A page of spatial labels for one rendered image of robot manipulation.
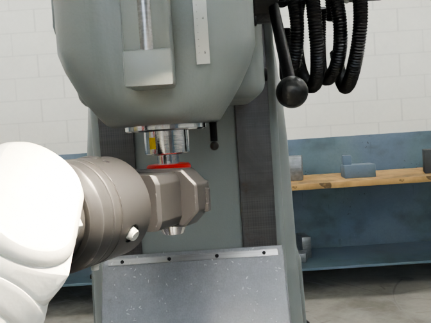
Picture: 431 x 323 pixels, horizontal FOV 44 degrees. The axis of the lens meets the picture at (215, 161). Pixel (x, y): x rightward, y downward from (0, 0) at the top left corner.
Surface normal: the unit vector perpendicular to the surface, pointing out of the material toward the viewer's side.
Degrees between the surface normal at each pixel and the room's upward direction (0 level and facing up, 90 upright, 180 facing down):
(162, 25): 90
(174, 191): 90
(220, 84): 116
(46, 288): 95
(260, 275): 63
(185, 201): 89
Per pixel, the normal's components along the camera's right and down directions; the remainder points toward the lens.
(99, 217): 0.35, 0.04
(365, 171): -0.07, 0.06
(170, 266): -0.03, -0.40
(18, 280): 0.61, -0.07
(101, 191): 0.77, -0.51
